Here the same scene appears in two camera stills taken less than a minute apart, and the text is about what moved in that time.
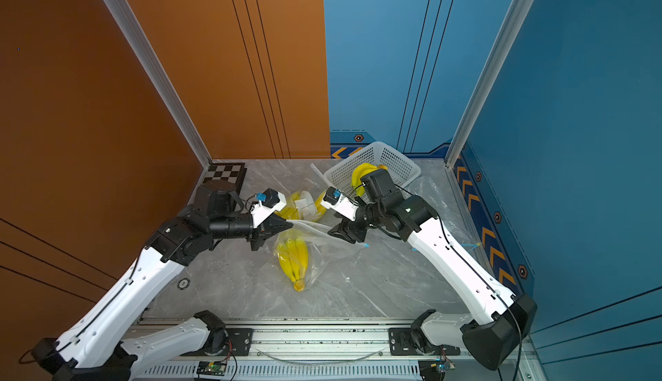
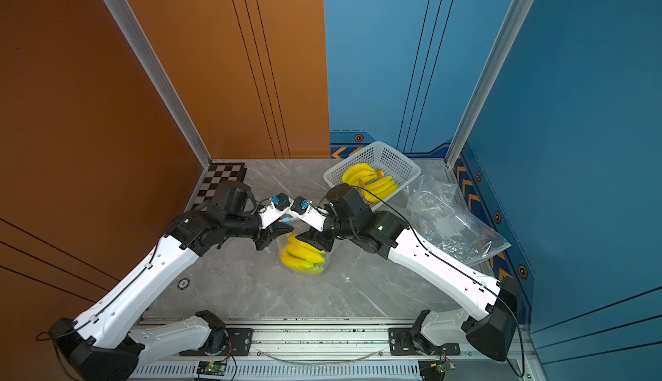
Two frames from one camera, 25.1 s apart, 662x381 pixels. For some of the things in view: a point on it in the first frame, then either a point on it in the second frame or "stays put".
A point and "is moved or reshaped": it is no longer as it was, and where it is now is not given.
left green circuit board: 213,368 stays put
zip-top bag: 302,251 → 438,209
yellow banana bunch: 359,171 is moved or reshaped
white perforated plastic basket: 402,168 stays put
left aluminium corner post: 151,64 stays put
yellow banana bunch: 321,209 is moved or reshaped
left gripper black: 265,230 stays put
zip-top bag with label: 305,184 → 300,256
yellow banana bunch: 293,257 is moved or reshaped
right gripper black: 349,231 → 316,239
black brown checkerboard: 232,171 stays put
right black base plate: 402,342 stays put
